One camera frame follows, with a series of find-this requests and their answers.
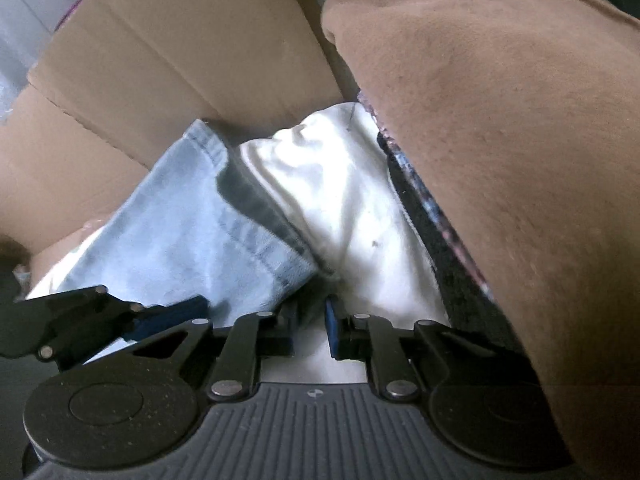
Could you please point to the light blue jeans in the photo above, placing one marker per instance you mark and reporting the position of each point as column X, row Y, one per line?
column 175, row 240

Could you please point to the flat cardboard sheet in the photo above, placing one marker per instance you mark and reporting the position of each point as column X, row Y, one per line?
column 175, row 50

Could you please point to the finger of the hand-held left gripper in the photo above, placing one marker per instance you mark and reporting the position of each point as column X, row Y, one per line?
column 170, row 312

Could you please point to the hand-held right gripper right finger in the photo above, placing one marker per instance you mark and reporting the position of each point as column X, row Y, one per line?
column 331, row 327

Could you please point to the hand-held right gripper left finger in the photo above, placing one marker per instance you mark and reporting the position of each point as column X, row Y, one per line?
column 285, row 332

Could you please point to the bear print bedsheet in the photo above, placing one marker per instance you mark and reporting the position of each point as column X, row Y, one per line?
column 350, row 210

